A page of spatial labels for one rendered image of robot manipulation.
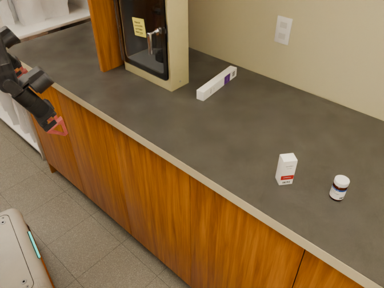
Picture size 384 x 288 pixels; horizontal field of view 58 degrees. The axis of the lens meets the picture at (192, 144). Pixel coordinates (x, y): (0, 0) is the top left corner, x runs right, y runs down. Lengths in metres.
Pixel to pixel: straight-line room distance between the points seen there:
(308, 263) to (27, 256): 1.29
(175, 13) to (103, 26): 0.40
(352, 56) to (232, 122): 0.53
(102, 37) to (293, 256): 1.21
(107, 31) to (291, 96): 0.87
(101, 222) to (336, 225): 1.55
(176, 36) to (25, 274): 1.24
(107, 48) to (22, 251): 1.05
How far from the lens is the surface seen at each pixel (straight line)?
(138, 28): 1.56
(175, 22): 1.45
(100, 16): 1.68
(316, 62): 1.59
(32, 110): 1.23
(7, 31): 1.59
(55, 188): 2.57
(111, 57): 1.76
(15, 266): 1.88
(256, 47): 1.72
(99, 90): 1.61
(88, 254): 2.15
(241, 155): 1.21
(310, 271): 1.14
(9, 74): 1.16
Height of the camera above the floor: 1.72
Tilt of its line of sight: 39 degrees down
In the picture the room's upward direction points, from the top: straight up
